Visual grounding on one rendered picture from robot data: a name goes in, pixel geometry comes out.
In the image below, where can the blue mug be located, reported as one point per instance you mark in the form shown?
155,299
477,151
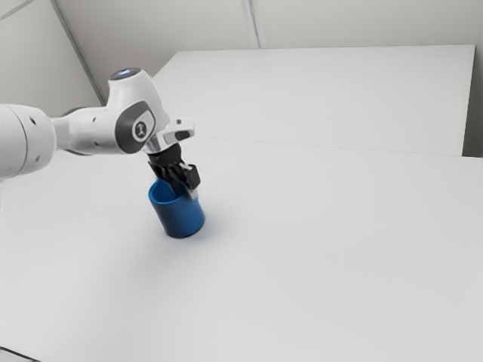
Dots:
179,211

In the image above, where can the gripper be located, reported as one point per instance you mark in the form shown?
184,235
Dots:
168,160

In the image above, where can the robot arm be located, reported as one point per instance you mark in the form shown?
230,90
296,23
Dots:
87,126

